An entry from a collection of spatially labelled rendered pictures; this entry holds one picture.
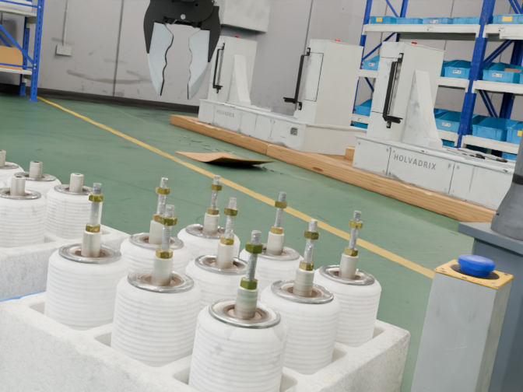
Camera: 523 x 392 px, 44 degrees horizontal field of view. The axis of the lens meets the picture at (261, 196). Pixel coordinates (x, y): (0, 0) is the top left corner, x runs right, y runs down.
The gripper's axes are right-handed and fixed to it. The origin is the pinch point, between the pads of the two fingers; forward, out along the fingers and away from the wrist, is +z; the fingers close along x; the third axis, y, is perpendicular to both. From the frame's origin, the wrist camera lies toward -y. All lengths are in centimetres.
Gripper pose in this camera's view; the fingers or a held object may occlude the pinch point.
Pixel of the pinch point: (175, 87)
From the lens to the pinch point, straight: 87.2
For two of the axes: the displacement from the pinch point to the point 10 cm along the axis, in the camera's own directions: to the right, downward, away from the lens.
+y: -0.6, -1.8, 9.8
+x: -9.9, -1.3, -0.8
